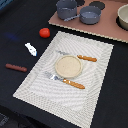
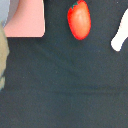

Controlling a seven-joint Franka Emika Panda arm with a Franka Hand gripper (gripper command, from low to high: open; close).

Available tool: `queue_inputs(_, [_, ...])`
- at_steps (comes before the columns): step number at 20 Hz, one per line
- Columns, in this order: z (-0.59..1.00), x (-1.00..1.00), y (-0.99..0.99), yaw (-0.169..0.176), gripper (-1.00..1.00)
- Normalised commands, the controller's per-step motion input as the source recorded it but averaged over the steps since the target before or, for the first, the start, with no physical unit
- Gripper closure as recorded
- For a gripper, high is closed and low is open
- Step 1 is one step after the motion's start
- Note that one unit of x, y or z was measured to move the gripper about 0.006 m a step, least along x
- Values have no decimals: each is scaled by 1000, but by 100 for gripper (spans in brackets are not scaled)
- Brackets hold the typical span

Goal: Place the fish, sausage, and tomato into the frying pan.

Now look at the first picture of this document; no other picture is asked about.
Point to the grey cooking pot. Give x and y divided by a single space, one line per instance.
66 8

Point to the brown stove board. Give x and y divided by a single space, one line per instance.
106 27

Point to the knife with wooden handle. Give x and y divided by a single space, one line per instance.
79 56

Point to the grey frying pan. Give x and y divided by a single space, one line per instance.
89 15

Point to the fork with wooden handle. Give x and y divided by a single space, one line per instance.
69 82

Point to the red toy tomato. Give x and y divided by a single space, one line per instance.
44 32

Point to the beige bowl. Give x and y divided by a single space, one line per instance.
123 16

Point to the white toy fish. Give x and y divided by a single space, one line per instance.
31 49

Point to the brown toy sausage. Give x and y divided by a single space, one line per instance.
17 68

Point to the beige round plate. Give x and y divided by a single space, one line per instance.
68 66

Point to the white woven placemat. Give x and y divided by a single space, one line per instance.
67 79

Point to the black round burner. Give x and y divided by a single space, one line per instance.
98 4
80 2

